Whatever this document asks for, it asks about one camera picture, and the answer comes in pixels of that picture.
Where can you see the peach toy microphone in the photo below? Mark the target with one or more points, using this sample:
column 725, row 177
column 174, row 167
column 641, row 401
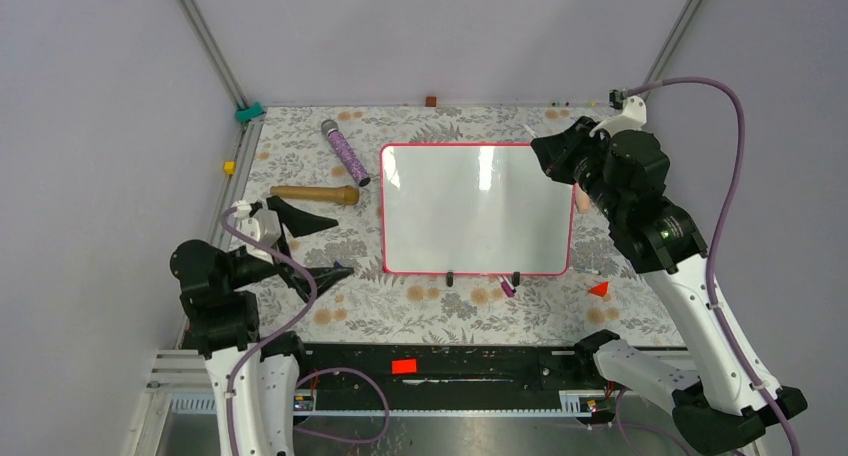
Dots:
column 582, row 200

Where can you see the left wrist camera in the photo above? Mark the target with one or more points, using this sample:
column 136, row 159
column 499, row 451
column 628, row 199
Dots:
column 256, row 223

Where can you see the floral patterned table mat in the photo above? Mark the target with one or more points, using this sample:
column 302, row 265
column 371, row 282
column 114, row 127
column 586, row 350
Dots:
column 372, row 306

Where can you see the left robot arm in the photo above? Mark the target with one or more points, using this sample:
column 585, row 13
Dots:
column 253, row 378

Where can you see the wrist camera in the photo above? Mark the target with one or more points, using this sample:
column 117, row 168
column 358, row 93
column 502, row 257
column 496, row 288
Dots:
column 256, row 223
column 631, row 115

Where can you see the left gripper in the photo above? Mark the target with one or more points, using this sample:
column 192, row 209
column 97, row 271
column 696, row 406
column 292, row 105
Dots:
column 299, row 222

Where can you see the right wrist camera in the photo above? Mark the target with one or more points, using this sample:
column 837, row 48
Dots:
column 631, row 115

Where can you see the teal corner clamp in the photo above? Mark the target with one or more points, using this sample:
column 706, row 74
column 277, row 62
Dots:
column 247, row 114

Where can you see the red triangular block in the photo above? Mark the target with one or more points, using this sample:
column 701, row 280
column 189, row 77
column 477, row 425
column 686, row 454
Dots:
column 600, row 290

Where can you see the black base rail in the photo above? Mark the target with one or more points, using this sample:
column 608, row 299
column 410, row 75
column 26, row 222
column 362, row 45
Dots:
column 520, row 368

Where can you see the red tape label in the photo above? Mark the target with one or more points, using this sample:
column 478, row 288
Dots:
column 404, row 366

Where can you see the gold toy microphone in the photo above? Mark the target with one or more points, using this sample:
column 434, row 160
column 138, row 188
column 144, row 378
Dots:
column 343, row 195

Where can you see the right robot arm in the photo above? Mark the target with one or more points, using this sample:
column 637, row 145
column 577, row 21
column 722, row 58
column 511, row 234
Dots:
column 730, row 398

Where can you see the magenta capped marker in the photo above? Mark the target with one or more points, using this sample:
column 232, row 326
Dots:
column 503, row 280

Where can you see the pink framed whiteboard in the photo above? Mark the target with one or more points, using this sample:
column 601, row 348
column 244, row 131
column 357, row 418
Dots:
column 472, row 209

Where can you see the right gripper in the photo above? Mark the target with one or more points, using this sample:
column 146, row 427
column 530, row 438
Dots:
column 556, row 151

